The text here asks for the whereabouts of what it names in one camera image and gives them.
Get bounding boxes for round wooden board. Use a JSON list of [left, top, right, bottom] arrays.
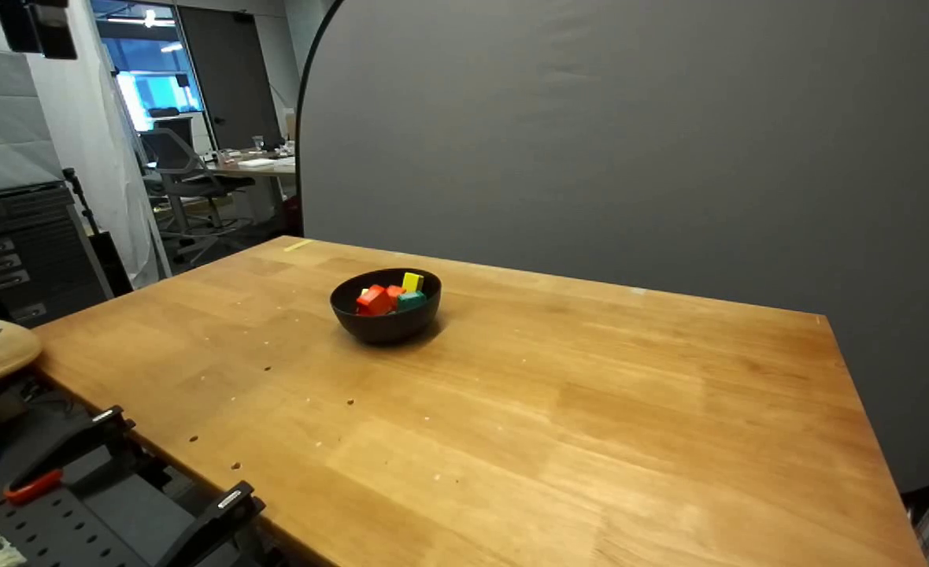
[[0, 314, 44, 399]]

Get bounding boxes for dark office chair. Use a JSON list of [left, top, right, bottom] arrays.
[[137, 123, 262, 271]]

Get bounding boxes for grey fabric backdrop panel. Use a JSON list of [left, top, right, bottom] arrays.
[[297, 0, 929, 497]]

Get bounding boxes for dark grey door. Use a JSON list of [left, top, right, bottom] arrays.
[[176, 7, 285, 152]]

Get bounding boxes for black pegboard bench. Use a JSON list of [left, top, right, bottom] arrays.
[[0, 371, 307, 567]]

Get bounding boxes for orange-red wooden cube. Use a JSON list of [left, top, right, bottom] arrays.
[[352, 281, 391, 317]]

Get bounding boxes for grey cloth cover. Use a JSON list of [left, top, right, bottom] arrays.
[[0, 43, 66, 203]]

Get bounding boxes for black drawer cabinet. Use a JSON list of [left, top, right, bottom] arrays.
[[0, 179, 115, 326]]

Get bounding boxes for black leaning stand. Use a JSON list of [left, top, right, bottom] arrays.
[[60, 164, 135, 298]]

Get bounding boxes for black bowl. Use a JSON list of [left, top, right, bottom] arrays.
[[326, 263, 444, 351]]

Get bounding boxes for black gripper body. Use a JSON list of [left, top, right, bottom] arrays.
[[0, 0, 77, 64]]

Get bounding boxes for white background desk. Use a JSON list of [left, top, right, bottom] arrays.
[[205, 144, 298, 184]]

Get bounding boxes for blue lit monitor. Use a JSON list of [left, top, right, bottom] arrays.
[[114, 69, 205, 134]]

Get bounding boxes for white curtain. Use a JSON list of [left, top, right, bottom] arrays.
[[0, 0, 172, 289]]

